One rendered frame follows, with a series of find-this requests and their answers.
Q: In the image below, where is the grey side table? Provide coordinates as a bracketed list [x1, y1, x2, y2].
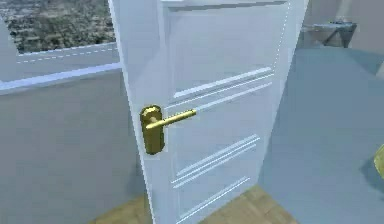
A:
[301, 20, 358, 49]

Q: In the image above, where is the yellow-green round object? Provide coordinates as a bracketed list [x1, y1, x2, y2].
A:
[373, 143, 384, 181]

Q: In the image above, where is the white framed window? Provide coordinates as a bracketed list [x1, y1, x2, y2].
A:
[0, 0, 122, 92]

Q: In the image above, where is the white panelled room door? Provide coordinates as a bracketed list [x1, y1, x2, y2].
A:
[107, 0, 310, 224]

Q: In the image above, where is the brass door handle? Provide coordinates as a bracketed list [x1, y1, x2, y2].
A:
[139, 104, 198, 156]

